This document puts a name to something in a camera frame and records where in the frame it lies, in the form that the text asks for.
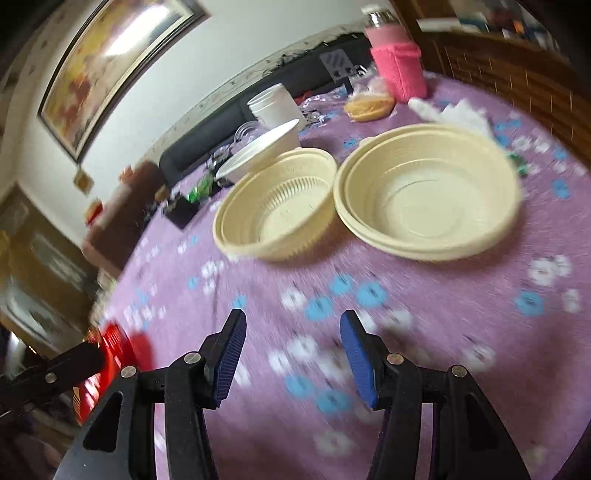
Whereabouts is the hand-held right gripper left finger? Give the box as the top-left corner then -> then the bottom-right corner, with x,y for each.
55,308 -> 247,480

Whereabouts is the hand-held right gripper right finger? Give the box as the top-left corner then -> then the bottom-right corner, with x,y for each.
339,310 -> 532,480

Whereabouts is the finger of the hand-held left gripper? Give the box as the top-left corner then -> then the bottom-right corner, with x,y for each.
0,344 -> 105,418

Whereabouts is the small cream ribbed bowl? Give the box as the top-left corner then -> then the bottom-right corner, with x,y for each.
212,148 -> 338,262

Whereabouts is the large cream bowl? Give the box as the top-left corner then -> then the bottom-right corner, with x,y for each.
333,123 -> 525,262

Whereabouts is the purple floral tablecloth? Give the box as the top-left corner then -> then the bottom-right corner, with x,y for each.
88,70 -> 591,480

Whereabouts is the small black box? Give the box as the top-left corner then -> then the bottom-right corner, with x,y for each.
161,194 -> 200,230

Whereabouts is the brown chair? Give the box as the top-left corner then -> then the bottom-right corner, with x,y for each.
82,161 -> 172,278

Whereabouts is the green packet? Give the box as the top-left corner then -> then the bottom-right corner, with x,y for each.
187,177 -> 214,202

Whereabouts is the clear glass container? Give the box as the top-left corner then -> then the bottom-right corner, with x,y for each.
233,121 -> 260,149

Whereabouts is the black sofa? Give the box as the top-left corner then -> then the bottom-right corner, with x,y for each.
159,33 -> 373,186

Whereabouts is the bread in plastic bag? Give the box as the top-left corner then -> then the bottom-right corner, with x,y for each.
344,89 -> 397,123

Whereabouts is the white plastic cup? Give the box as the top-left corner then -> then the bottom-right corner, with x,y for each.
247,83 -> 306,133

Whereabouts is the crumpled white plastic bag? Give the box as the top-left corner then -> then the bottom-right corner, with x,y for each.
408,96 -> 496,140

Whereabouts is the bottle with pink sleeve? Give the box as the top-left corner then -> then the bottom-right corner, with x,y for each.
361,4 -> 428,103

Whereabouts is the framed painting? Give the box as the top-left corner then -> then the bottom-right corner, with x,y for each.
37,0 -> 212,163

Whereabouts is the wooden brick-pattern cabinet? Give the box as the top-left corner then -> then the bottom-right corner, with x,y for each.
390,0 -> 591,155

